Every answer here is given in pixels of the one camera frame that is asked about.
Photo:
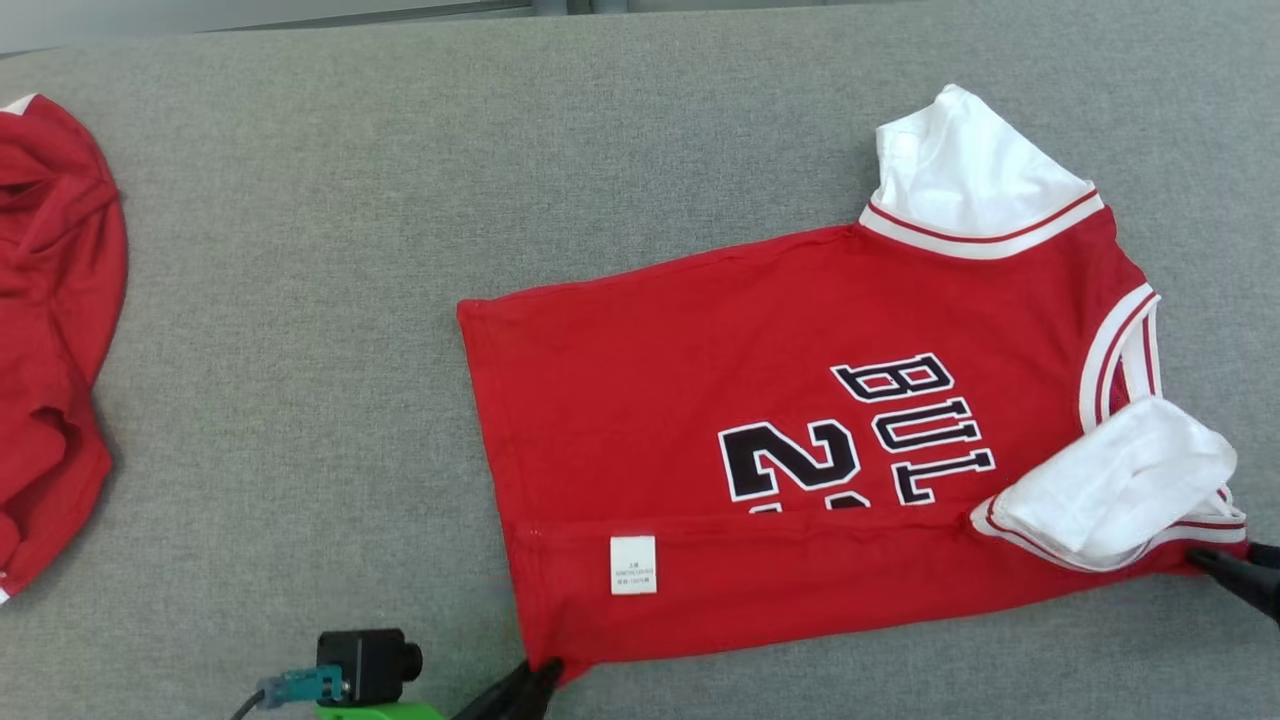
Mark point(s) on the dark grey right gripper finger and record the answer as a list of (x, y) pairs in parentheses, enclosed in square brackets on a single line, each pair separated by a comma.
[(1268, 556), (1240, 585)]

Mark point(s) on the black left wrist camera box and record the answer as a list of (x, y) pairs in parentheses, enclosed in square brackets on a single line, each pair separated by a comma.
[(365, 665)]

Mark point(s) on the red shorts with white stripes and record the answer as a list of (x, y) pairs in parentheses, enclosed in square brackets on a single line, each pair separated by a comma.
[(50, 300)]

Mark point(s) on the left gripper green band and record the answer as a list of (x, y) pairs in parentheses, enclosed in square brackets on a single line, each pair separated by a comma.
[(380, 712)]

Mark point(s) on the red jersey with white sleeves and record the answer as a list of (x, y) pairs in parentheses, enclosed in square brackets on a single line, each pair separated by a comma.
[(700, 380)]

